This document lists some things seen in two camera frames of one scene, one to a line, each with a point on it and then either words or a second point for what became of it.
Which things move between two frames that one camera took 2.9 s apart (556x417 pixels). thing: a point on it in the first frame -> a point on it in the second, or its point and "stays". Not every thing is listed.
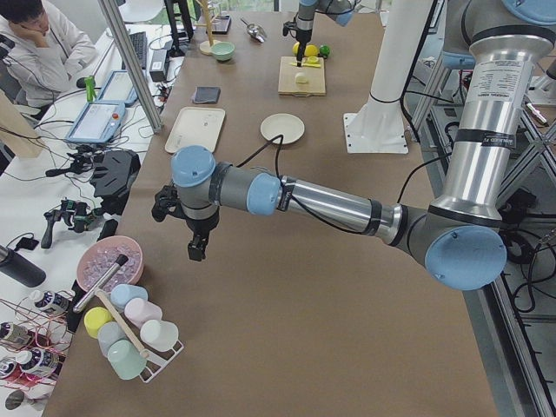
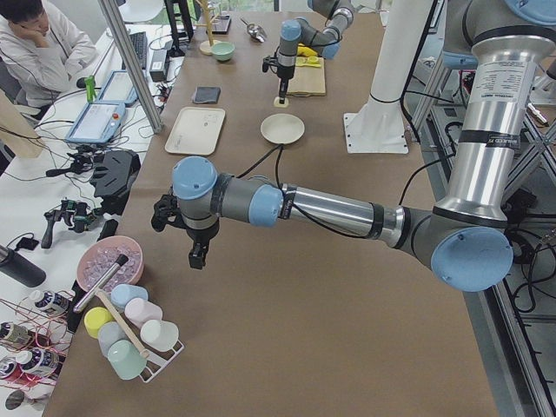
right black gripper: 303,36 -> 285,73
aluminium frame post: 130,66 stays
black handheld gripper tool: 78,215 stays
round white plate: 287,125 stays
